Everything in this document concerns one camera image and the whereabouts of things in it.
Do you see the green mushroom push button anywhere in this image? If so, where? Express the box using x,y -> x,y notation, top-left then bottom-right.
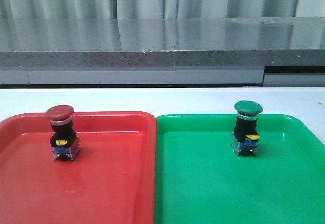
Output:
231,100 -> 263,156

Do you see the red mushroom push button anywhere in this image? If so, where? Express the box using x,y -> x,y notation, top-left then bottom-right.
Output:
45,105 -> 81,161

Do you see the green plastic tray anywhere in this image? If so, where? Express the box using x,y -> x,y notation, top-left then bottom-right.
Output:
154,114 -> 324,223

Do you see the red plastic tray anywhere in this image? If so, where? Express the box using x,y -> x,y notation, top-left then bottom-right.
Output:
1,112 -> 157,223

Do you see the grey stone counter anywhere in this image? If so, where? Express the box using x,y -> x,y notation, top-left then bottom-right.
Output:
1,17 -> 324,87

